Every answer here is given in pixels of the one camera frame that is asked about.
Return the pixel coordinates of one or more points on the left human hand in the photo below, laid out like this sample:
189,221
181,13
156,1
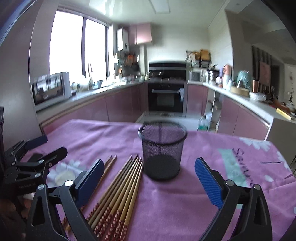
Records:
12,226

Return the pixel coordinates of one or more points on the pink left base cabinets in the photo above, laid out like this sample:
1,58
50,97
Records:
125,103

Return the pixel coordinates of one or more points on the white microwave oven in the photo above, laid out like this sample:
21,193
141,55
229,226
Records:
50,89

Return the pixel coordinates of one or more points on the green plastic water bottle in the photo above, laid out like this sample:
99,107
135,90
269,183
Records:
204,122

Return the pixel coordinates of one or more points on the ceiling light panel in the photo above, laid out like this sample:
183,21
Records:
160,6

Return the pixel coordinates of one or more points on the black mesh utensil holder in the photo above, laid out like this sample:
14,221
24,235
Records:
162,147

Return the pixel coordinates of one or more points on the pink floral tablecloth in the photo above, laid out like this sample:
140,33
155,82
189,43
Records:
178,209

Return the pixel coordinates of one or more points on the pink thermos kettle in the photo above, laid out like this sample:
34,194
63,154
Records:
227,73

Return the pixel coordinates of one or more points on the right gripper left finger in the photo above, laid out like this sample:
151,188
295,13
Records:
44,222

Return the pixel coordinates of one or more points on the yellow box on counter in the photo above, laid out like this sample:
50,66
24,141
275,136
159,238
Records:
284,114

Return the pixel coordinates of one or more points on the round wooden steamer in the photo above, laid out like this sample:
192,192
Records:
239,91

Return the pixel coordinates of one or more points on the wooden chopstick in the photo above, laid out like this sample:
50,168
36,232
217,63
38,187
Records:
118,195
109,189
86,183
114,205
117,189
107,166
119,217
128,208

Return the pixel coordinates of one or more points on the kitchen window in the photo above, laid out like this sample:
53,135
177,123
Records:
78,45

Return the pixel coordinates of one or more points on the white water heater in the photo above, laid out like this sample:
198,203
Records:
122,40

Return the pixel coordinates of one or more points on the pink wall cabinet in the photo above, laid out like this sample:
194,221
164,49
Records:
140,34

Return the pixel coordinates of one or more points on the pink base cabinets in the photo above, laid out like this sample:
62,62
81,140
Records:
225,115
125,103

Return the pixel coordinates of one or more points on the white plastic bag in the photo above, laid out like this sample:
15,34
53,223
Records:
258,97

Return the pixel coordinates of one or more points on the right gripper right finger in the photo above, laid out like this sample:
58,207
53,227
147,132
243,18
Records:
254,221

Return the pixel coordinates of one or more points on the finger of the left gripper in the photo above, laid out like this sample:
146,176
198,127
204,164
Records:
53,157
22,147

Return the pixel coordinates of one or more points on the pink right base cabinets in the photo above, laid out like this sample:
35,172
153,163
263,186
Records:
225,115

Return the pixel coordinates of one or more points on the teal round appliance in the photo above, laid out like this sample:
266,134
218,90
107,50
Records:
244,80

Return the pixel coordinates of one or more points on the black built-in oven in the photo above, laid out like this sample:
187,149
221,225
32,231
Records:
166,97

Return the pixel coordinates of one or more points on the black wall spice rack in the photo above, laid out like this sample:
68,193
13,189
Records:
201,58

